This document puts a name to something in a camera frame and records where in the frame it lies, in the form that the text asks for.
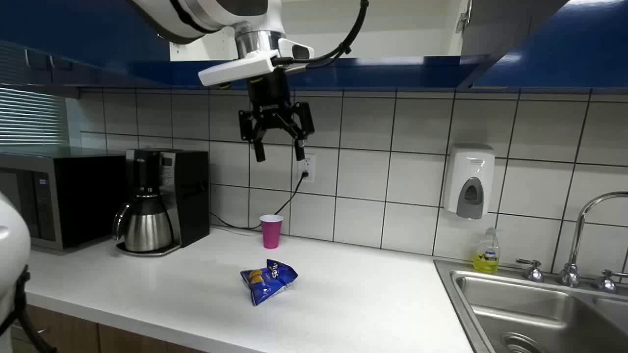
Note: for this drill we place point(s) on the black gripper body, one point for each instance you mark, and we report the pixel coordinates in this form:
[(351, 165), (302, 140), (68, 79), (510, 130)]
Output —
[(270, 91)]

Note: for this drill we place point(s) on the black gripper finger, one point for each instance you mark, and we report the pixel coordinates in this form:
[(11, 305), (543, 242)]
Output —
[(260, 140), (300, 144)]

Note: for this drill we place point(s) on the blue chip snack bag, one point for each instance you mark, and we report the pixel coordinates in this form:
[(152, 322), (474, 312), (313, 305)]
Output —
[(268, 281)]

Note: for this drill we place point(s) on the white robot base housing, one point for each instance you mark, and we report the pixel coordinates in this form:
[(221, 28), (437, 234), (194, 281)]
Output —
[(13, 256)]

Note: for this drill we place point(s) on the metal cabinet hinge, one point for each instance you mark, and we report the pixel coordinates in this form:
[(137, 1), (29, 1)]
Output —
[(466, 16)]

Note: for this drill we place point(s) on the blue cabinet door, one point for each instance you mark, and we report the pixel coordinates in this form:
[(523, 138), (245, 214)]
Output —
[(66, 26), (511, 26)]

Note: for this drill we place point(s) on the wooden cabinet front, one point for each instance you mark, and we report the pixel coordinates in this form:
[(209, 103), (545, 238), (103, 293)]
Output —
[(131, 344)]

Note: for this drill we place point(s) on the black steel coffee maker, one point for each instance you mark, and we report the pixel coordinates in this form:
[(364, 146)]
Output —
[(190, 197)]

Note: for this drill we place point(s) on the pink plastic cup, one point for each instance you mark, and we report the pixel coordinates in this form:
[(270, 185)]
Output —
[(272, 232)]

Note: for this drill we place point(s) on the stainless steel carafe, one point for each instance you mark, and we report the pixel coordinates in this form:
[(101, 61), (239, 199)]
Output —
[(148, 228)]

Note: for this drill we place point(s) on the black microwave oven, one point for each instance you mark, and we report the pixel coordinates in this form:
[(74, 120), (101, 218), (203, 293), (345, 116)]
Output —
[(72, 203)]

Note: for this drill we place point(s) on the yellow dish soap bottle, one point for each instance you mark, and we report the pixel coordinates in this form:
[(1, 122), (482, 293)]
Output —
[(486, 256)]

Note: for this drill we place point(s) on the horizontal window blind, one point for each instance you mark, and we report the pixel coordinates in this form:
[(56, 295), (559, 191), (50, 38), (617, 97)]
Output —
[(31, 118)]

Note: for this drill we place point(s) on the wooden drawer front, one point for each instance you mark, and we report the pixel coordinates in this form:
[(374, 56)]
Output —
[(70, 334)]

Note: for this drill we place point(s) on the stainless steel sink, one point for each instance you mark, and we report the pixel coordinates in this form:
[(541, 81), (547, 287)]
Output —
[(523, 307)]

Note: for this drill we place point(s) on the chrome gooseneck faucet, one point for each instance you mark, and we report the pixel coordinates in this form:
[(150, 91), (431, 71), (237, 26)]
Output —
[(576, 248)]

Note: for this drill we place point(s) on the white wall outlet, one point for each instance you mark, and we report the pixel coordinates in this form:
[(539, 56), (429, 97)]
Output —
[(307, 171)]

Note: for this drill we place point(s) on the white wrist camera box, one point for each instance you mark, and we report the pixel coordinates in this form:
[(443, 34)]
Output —
[(237, 69)]

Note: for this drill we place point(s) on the blue wall cabinet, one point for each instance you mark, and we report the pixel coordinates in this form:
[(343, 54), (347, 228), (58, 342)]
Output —
[(394, 71)]

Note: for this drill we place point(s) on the white wall soap dispenser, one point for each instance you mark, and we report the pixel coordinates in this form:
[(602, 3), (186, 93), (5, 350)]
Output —
[(470, 179)]

